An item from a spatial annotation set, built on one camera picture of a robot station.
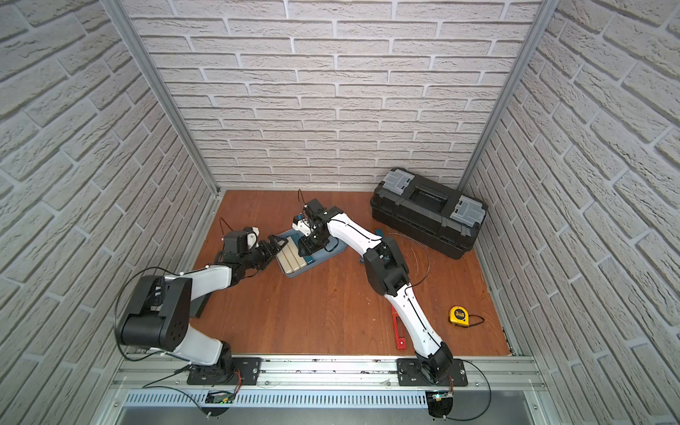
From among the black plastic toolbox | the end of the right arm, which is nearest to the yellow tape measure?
the black plastic toolbox

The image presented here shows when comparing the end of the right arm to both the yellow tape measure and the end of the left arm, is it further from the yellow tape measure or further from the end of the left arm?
the yellow tape measure

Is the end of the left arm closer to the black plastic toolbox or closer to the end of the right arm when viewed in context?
the end of the right arm

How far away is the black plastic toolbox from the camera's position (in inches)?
35.2

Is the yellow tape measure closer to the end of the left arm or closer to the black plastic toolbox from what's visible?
the black plastic toolbox

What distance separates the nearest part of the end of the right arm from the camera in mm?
756

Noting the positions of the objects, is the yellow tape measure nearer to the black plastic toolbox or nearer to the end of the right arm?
the black plastic toolbox

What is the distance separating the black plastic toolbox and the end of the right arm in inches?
10.6
